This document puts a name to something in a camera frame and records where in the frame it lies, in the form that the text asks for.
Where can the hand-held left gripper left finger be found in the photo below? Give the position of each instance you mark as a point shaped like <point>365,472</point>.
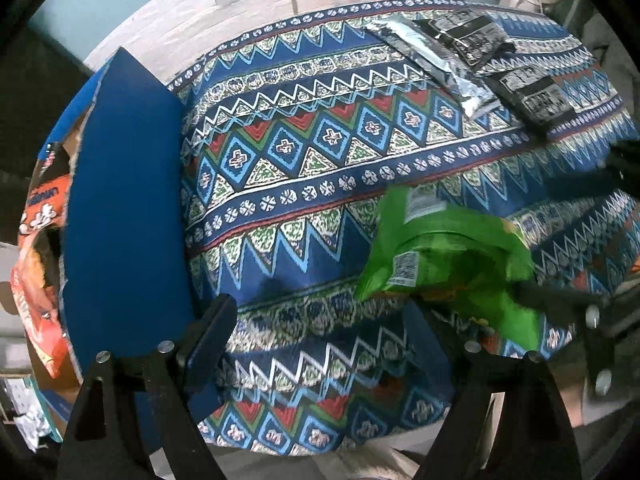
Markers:
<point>207,345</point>

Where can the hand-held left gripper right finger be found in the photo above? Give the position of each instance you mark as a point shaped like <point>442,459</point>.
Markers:
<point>440,360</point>

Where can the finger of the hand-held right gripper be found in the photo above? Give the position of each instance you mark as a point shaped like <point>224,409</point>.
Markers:
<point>585,182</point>
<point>555,300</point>

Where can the blue cardboard box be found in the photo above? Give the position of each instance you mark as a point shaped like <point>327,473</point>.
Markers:
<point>125,210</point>

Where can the large orange snack packet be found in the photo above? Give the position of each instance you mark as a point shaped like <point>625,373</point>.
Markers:
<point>35,310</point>

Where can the orange and green snack packet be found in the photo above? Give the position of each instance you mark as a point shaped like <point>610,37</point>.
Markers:
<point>45,205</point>

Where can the black patterned snack packet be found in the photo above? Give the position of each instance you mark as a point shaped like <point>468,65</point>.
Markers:
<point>535,100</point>
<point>465,35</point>

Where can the silver snack packet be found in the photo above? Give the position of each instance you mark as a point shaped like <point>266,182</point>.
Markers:
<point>440,67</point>

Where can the white printed bag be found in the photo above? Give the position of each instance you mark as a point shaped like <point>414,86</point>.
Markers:
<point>22,410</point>

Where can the blue patterned blanket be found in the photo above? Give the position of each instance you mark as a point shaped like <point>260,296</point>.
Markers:
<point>300,160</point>

